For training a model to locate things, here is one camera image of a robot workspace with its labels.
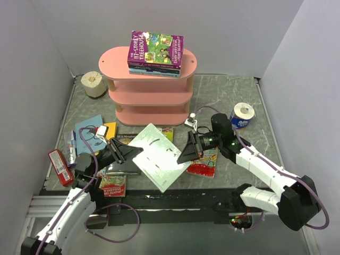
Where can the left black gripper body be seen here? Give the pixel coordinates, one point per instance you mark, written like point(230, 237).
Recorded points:
point(105, 158)

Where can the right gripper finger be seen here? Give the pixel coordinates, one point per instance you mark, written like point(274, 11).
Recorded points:
point(189, 155)
point(193, 141)

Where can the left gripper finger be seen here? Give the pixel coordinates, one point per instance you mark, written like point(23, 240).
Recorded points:
point(126, 168)
point(122, 152)

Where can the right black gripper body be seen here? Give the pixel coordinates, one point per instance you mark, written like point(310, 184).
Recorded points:
point(210, 140)

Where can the black Moon and Sixpence book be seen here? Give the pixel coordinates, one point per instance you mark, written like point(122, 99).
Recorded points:
point(125, 138)

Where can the grey book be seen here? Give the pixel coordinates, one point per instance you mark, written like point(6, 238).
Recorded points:
point(158, 160)

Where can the blue 143-Storey Treehouse book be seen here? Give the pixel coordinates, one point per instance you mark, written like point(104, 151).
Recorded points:
point(152, 73)

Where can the Little Women book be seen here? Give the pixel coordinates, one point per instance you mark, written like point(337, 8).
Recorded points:
point(155, 69)

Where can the purple 117-Storey Treehouse book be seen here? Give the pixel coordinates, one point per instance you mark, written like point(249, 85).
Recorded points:
point(156, 50)

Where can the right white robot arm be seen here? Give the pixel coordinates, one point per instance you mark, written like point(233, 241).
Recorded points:
point(292, 198)

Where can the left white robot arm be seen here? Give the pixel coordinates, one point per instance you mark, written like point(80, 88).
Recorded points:
point(84, 198)

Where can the small blue white box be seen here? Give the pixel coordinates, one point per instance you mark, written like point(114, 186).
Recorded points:
point(70, 145)

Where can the red Storey Treehouse book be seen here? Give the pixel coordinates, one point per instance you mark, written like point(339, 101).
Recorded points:
point(205, 166)

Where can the light blue book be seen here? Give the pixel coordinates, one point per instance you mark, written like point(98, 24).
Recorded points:
point(89, 134)

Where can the yellow book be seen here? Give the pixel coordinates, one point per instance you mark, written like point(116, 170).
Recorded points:
point(110, 132)

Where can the red Treehouse book at edge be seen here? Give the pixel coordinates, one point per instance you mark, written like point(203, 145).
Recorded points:
point(112, 186)

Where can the small red box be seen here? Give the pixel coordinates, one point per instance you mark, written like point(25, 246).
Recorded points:
point(62, 171)

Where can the blue wrapped tissue roll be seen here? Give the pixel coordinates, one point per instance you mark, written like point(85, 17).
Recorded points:
point(241, 115)

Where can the green book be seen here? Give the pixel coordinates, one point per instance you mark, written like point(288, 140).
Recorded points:
point(168, 132)

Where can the black base bar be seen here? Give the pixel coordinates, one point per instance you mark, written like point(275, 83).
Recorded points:
point(172, 206)

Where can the pink three-tier shelf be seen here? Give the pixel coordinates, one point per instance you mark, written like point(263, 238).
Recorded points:
point(142, 99)

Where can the white toilet paper roll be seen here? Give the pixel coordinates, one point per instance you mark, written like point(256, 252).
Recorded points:
point(93, 84)

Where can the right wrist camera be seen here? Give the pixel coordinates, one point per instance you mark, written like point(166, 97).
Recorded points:
point(191, 122)

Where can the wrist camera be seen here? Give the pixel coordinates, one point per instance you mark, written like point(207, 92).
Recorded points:
point(101, 133)
point(191, 122)

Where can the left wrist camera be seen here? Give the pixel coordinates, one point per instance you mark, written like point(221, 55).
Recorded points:
point(101, 133)

